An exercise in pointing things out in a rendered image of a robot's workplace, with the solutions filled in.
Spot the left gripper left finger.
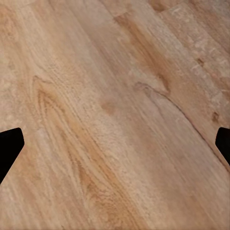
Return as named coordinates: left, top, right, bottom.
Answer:
left=0, top=127, right=24, bottom=184

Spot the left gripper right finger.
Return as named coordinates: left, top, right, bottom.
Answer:
left=215, top=127, right=230, bottom=165

